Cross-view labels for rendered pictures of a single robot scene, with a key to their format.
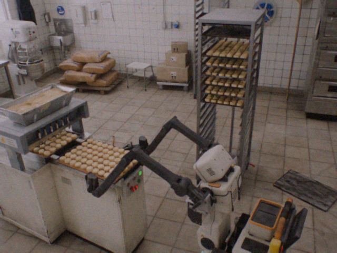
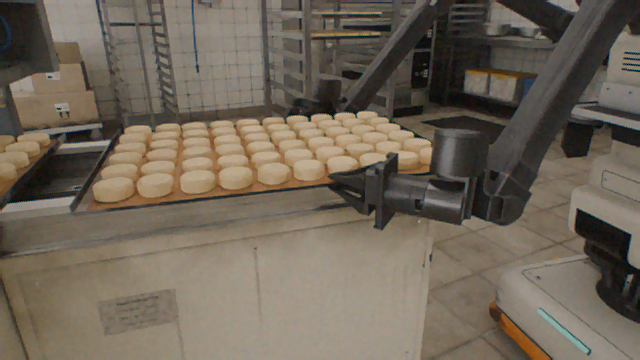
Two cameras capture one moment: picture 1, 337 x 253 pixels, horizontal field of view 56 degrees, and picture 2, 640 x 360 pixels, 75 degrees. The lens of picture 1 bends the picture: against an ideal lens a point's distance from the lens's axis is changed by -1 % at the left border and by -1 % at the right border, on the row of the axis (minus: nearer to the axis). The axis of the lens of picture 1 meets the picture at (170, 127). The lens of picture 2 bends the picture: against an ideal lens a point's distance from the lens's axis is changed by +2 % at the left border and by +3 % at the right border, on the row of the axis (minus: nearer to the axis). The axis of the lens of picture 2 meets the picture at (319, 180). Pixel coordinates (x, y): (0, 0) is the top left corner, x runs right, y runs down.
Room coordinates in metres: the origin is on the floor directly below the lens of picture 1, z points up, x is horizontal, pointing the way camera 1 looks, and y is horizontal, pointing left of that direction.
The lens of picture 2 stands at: (1.52, 1.05, 1.14)
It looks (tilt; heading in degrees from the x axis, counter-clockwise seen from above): 22 degrees down; 313
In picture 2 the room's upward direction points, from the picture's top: straight up
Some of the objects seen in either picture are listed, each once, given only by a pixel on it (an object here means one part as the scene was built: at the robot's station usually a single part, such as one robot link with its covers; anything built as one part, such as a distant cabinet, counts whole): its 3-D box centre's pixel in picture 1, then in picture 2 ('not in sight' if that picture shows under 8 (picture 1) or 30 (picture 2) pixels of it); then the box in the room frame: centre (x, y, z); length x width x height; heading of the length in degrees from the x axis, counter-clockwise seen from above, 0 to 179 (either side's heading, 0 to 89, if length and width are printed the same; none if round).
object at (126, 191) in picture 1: (132, 182); not in sight; (1.96, 0.30, 0.77); 0.24 x 0.04 x 0.14; 150
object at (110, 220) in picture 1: (101, 200); (250, 339); (2.14, 0.62, 0.45); 0.70 x 0.34 x 0.90; 60
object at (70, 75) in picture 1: (83, 74); not in sight; (5.97, 1.67, 0.32); 0.72 x 0.42 x 0.17; 75
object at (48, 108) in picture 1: (40, 105); not in sight; (2.39, 1.06, 1.25); 0.56 x 0.29 x 0.14; 150
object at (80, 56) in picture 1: (90, 56); not in sight; (6.17, 1.54, 0.62); 0.72 x 0.42 x 0.17; 77
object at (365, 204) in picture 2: not in sight; (356, 182); (1.87, 0.59, 0.91); 0.09 x 0.07 x 0.07; 14
